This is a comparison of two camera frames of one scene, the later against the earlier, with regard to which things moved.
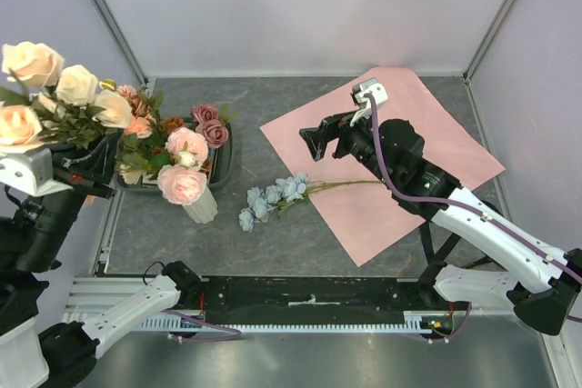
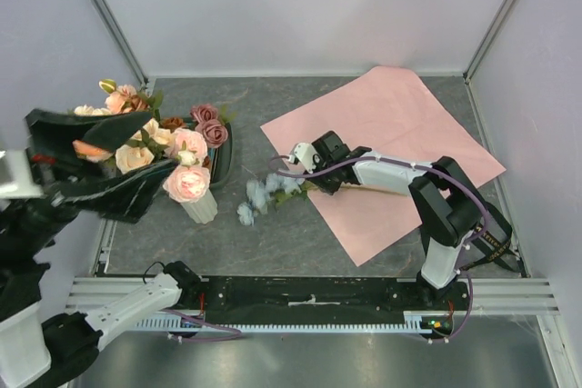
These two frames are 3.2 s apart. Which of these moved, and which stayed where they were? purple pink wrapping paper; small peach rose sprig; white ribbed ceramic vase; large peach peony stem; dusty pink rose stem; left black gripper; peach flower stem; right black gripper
Moved: right black gripper; peach flower stem; large peach peony stem; left black gripper
Stayed: white ribbed ceramic vase; dusty pink rose stem; small peach rose sprig; purple pink wrapping paper
